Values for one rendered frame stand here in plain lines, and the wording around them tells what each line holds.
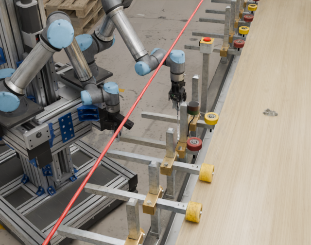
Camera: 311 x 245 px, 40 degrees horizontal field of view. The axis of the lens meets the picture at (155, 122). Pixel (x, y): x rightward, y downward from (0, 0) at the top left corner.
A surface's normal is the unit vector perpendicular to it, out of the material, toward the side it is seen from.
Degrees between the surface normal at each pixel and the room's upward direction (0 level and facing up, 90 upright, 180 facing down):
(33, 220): 0
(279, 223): 0
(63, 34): 85
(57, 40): 85
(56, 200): 0
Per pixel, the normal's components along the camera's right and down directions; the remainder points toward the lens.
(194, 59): -0.03, -0.81
